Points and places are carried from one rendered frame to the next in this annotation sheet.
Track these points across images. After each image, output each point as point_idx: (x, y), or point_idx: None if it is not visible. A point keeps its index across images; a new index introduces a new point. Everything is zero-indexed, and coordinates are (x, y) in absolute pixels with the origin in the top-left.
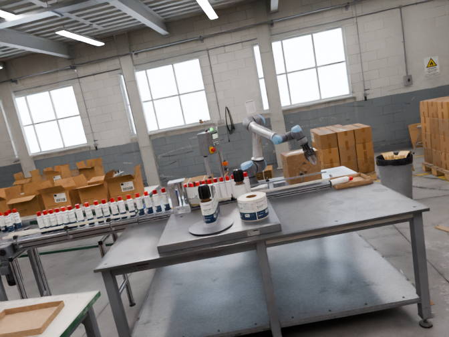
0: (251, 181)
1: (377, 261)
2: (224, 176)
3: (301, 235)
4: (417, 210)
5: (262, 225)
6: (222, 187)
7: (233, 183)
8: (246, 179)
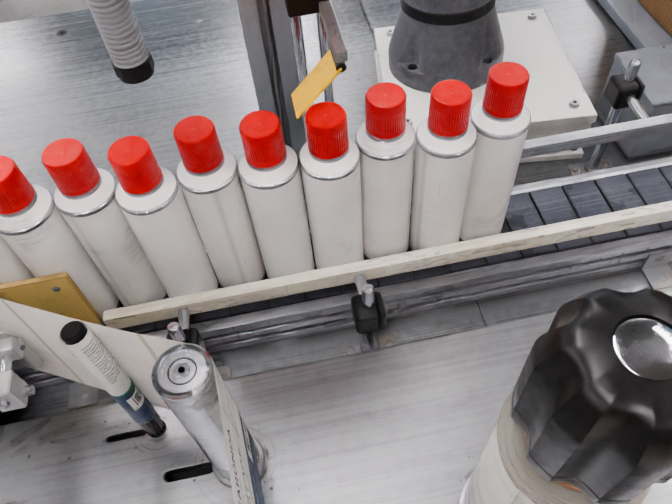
0: (468, 46)
1: None
2: (273, 41)
3: None
4: None
5: None
6: (272, 215)
7: (382, 177)
8: (509, 144)
